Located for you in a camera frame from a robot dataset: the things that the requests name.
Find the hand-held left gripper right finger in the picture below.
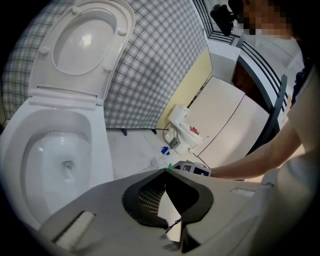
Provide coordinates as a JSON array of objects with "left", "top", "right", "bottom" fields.
[{"left": 164, "top": 168, "right": 274, "bottom": 256}]

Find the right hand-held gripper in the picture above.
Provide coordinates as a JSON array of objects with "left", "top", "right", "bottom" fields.
[{"left": 172, "top": 160, "right": 213, "bottom": 177}]

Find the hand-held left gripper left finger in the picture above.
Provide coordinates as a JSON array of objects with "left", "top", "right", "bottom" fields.
[{"left": 39, "top": 168, "right": 176, "bottom": 256}]

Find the person's right forearm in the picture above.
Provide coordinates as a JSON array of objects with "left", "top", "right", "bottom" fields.
[{"left": 211, "top": 116, "right": 309, "bottom": 181}]

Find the yellow partition panel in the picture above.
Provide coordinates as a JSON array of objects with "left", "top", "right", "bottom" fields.
[{"left": 155, "top": 46, "right": 214, "bottom": 131}]

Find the white pillar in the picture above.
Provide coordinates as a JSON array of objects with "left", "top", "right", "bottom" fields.
[{"left": 207, "top": 38, "right": 242, "bottom": 84}]

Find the grey plaid cloth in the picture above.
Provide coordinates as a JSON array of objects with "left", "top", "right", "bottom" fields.
[{"left": 1, "top": 0, "right": 214, "bottom": 131}]

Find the black railing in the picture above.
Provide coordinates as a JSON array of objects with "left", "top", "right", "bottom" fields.
[{"left": 191, "top": 0, "right": 289, "bottom": 151}]

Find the person's dark shirt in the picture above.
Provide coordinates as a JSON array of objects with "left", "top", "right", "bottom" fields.
[{"left": 289, "top": 37, "right": 320, "bottom": 106}]

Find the person's head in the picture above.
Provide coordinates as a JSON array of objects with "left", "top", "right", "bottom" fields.
[{"left": 241, "top": 0, "right": 296, "bottom": 39}]

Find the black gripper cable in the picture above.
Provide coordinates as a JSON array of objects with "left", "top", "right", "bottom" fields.
[{"left": 163, "top": 217, "right": 182, "bottom": 235}]

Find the black head camera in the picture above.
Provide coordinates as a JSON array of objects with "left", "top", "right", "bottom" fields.
[{"left": 209, "top": 3, "right": 238, "bottom": 36}]

